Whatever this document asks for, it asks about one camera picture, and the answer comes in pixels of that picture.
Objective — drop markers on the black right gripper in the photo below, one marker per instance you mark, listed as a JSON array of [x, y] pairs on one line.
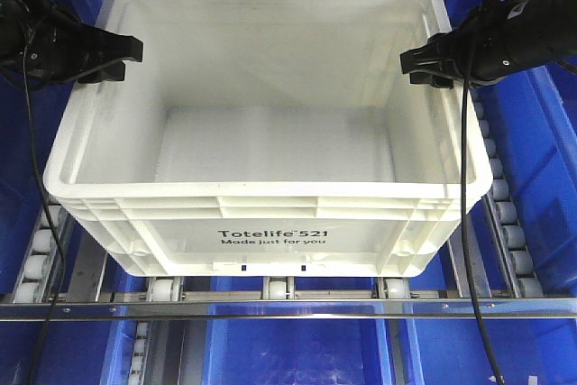
[[505, 37]]

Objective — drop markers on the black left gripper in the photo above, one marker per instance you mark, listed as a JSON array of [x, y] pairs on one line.
[[45, 41]]

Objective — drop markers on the white plastic tote bin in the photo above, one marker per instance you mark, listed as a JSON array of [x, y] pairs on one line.
[[270, 138]]

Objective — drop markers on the blue bin far right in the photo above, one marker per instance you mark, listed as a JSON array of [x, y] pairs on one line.
[[532, 119]]

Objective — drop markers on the blue bin below left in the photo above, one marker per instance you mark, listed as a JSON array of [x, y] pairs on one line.
[[98, 352]]

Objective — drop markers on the blue bin below centre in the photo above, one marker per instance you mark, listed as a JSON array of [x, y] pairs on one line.
[[297, 351]]

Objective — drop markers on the right white roller track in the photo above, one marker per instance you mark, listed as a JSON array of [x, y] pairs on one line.
[[508, 237]]

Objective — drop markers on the white roller track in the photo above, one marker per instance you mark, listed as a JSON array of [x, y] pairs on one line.
[[508, 237], [37, 275]]

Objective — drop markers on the left white roller track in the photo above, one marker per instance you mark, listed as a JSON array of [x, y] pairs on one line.
[[37, 275]]

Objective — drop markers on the metal shelf front rail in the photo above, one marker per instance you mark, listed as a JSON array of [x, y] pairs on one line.
[[435, 308]]

